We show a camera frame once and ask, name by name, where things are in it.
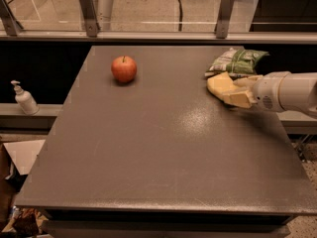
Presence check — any yellow wavy sponge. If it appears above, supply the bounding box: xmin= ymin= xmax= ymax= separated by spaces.
xmin=207 ymin=72 xmax=238 ymax=100

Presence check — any left metal rail bracket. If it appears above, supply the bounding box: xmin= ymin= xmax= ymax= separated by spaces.
xmin=79 ymin=0 xmax=99 ymax=37

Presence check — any cardboard box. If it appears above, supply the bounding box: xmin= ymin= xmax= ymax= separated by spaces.
xmin=0 ymin=140 xmax=45 ymax=223

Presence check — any metal rail bracket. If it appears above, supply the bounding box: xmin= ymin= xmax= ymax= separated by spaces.
xmin=79 ymin=0 xmax=99 ymax=37
xmin=215 ymin=0 xmax=235 ymax=39

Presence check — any green jalapeno chip bag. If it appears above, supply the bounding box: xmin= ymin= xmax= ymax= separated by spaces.
xmin=205 ymin=48 xmax=269 ymax=77

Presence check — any white pump dispenser bottle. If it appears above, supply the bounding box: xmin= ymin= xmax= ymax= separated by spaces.
xmin=11 ymin=80 xmax=40 ymax=115

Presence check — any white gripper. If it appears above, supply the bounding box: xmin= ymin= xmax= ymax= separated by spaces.
xmin=223 ymin=71 xmax=289 ymax=112

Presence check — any red apple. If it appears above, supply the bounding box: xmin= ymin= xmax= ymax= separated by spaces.
xmin=111 ymin=56 xmax=137 ymax=83

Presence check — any right metal rail bracket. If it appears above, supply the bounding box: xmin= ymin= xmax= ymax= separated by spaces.
xmin=215 ymin=0 xmax=235 ymax=39

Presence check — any far left metal bracket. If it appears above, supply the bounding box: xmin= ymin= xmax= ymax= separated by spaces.
xmin=0 ymin=0 xmax=24 ymax=36

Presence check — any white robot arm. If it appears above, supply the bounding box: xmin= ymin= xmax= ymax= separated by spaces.
xmin=222 ymin=71 xmax=317 ymax=118

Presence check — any horizontal metal rail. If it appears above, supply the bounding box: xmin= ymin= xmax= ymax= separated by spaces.
xmin=0 ymin=30 xmax=317 ymax=45

